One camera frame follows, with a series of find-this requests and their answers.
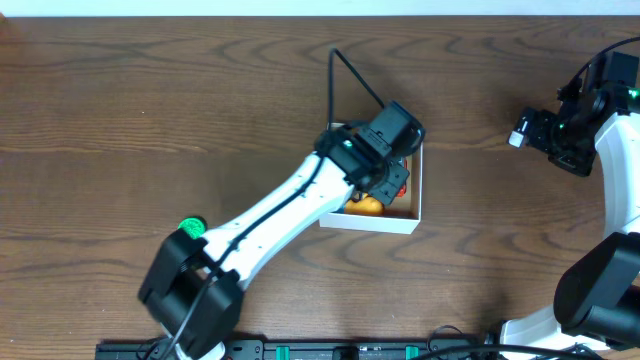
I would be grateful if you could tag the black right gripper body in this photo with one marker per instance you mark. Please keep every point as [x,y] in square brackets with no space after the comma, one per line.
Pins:
[568,145]

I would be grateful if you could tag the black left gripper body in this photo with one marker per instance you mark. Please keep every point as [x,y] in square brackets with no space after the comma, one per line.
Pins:
[395,181]

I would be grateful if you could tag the red toy fire truck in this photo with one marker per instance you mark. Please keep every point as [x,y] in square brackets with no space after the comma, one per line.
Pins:
[403,189]

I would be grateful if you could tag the orange rubber duck toy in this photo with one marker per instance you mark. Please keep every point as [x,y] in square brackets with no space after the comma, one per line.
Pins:
[365,206]

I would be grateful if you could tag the green round toy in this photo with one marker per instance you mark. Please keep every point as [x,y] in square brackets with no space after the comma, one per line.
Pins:
[194,226]

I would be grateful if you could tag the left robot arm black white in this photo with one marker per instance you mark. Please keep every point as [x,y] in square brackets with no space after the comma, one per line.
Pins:
[196,284]

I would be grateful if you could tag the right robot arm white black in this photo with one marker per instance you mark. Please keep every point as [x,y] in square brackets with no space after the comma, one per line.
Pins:
[596,302]

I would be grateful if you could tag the white cardboard box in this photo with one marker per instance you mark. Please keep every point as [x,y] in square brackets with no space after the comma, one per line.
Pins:
[401,217]

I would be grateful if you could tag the black rail bottom edge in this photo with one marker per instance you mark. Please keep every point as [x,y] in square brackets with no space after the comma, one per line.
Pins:
[259,349]

